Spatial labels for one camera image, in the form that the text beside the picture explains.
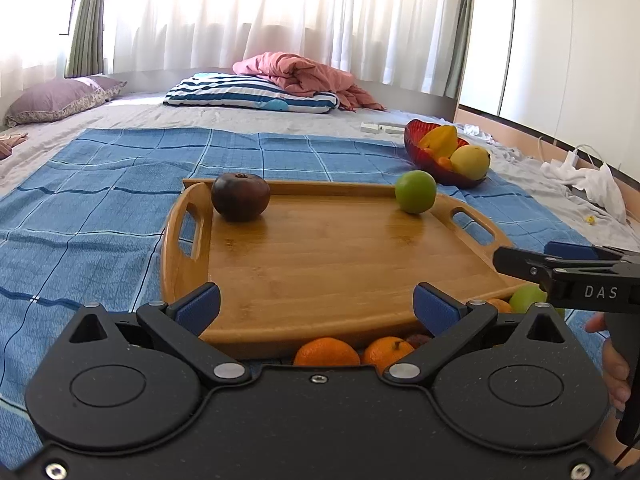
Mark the blue checked blanket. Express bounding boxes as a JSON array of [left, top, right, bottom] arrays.
[[0, 127, 618, 461]]

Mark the red glass bowl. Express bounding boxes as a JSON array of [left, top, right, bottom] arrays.
[[404, 118, 488, 190]]

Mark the grey bed sheet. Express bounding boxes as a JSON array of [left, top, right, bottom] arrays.
[[0, 87, 640, 256]]

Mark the pink quilt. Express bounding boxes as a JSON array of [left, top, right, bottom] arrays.
[[232, 51, 387, 113]]

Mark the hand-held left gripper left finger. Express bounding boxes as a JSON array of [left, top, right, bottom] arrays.
[[67, 282, 251, 389]]

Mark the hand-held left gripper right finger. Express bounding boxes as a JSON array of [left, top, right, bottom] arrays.
[[382, 282, 567, 389]]

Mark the white wardrobe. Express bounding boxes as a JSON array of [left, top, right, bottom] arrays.
[[457, 0, 640, 153]]

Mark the light wooden side board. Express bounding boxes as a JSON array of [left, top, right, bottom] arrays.
[[454, 105, 640, 196]]

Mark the small white crumpled cloth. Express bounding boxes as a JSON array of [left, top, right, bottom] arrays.
[[454, 122, 497, 145]]

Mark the purple pillow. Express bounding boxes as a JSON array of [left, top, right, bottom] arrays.
[[5, 76, 127, 127]]

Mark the smooth orange tangerine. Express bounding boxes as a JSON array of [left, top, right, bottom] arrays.
[[293, 337, 361, 367]]

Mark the white sheer curtain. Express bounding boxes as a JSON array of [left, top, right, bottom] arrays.
[[0, 0, 468, 97]]

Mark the yellow starfruit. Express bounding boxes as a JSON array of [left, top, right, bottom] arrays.
[[418, 126, 460, 160]]

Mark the brown cloth item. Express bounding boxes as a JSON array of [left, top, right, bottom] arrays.
[[0, 132, 29, 160]]

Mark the dark purple round fruit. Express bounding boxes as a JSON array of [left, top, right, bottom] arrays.
[[211, 172, 271, 222]]

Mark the orange tangerine with stem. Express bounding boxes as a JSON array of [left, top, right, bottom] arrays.
[[362, 336, 416, 376]]

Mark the green curtain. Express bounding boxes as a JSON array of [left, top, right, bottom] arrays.
[[444, 0, 477, 99], [65, 0, 109, 79]]

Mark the white charger cable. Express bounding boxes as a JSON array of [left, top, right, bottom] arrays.
[[537, 135, 608, 168]]

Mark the person's right hand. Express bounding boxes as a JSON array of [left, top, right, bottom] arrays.
[[585, 312, 632, 412]]

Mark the blue white striped pillow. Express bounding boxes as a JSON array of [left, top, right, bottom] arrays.
[[163, 73, 341, 114]]

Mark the wooden serving tray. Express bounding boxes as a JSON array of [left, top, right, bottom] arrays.
[[160, 178, 526, 360]]

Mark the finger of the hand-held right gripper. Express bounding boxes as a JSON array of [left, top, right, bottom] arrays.
[[492, 246, 558, 287], [544, 241, 640, 267]]

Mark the green apple with stem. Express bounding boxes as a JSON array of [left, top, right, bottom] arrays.
[[510, 284, 566, 322]]

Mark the round green apple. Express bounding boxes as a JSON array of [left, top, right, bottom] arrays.
[[395, 170, 437, 215]]

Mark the yellow pear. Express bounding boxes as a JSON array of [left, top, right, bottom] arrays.
[[450, 144, 491, 181]]

